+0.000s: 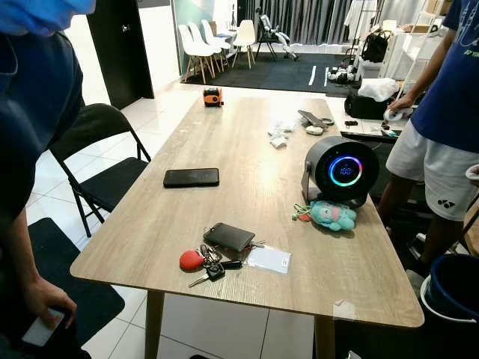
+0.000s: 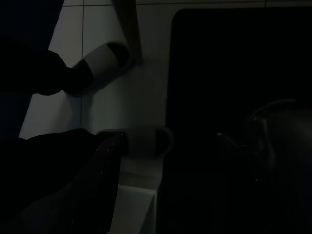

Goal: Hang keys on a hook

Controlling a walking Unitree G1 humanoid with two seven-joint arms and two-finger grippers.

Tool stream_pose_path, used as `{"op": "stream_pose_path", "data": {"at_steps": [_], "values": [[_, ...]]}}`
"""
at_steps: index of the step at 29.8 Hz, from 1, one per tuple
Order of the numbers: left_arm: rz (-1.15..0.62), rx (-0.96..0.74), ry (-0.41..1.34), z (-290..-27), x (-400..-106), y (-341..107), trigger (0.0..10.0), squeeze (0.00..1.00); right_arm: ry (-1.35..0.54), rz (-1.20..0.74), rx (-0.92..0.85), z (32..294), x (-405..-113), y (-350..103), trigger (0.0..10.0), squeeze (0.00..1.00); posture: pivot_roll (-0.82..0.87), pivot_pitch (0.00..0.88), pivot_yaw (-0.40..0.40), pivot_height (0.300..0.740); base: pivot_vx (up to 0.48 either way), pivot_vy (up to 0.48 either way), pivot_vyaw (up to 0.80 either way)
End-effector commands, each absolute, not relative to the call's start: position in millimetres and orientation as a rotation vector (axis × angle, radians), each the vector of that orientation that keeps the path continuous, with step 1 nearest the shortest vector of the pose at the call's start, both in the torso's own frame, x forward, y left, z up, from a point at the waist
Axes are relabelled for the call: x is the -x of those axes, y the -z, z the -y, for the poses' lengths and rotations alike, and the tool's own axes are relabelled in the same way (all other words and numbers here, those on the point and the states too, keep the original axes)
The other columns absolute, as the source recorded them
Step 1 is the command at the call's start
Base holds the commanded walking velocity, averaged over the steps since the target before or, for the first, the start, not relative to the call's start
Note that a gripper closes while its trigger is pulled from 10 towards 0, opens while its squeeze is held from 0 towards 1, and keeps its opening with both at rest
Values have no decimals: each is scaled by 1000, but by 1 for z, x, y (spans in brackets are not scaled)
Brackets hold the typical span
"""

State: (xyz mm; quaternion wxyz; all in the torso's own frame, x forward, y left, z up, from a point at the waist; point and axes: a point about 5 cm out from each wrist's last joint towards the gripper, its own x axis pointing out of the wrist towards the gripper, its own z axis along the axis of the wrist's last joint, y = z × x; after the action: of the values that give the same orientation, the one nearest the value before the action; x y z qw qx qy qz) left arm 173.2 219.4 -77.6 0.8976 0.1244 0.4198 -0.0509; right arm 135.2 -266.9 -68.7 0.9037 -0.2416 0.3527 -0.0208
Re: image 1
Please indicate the clear plastic card sleeve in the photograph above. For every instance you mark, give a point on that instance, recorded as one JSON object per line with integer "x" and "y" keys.
{"x": 269, "y": 259}

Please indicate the white smartphone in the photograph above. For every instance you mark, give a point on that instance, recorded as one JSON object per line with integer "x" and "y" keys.
{"x": 41, "y": 330}

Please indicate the black smartphone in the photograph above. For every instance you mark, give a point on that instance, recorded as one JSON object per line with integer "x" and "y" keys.
{"x": 191, "y": 178}

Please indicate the small white crumpled wrappers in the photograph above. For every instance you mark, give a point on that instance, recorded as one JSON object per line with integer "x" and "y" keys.
{"x": 280, "y": 136}

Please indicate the beige dining chair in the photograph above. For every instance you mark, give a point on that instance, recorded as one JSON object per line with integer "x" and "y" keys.
{"x": 245, "y": 34}

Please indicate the light blue plush toy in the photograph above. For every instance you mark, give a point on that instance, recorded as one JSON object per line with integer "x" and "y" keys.
{"x": 333, "y": 215}

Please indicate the black duffel bag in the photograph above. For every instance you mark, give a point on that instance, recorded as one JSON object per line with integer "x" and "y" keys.
{"x": 363, "y": 108}

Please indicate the black door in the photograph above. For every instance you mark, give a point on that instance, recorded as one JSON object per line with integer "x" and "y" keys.
{"x": 123, "y": 52}

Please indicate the orange black tape measure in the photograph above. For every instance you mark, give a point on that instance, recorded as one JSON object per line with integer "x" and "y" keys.
{"x": 213, "y": 97}

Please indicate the white cloth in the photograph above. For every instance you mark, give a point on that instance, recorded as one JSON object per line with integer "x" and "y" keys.
{"x": 378, "y": 88}

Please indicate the person in white shorts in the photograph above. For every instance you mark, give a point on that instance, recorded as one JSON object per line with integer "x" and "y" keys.
{"x": 449, "y": 90}

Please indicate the wooden table leg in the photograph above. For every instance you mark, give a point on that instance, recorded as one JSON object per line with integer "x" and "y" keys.
{"x": 154, "y": 325}
{"x": 325, "y": 340}

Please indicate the white dining chair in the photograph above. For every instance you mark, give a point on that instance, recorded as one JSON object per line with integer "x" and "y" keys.
{"x": 196, "y": 46}

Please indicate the black backpack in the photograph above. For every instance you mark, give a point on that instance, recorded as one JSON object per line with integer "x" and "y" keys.
{"x": 375, "y": 47}

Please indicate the hand of white-shorts person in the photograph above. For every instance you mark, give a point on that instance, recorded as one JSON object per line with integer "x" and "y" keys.
{"x": 402, "y": 106}

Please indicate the bunch of keys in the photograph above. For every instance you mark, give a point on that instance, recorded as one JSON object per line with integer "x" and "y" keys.
{"x": 215, "y": 269}

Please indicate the blue bucket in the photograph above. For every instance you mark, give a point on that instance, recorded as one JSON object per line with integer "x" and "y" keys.
{"x": 456, "y": 288}

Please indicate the piece of clear tape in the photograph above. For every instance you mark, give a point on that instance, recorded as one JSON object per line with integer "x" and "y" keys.
{"x": 344, "y": 310}

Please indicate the person in dark blue shirt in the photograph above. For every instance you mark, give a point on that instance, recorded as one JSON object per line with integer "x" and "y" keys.
{"x": 34, "y": 112}

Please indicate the black leather wallet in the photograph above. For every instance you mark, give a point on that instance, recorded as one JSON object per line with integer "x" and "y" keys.
{"x": 229, "y": 236}

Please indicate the black folding chair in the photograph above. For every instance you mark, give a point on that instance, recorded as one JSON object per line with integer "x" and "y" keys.
{"x": 112, "y": 179}

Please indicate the small white round case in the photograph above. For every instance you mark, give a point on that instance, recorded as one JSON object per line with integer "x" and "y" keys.
{"x": 314, "y": 130}

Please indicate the hand of dark-shirted person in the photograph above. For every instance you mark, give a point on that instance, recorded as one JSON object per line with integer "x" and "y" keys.
{"x": 49, "y": 298}

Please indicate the black floor mat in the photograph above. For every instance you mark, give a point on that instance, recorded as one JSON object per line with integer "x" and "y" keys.
{"x": 90, "y": 295}

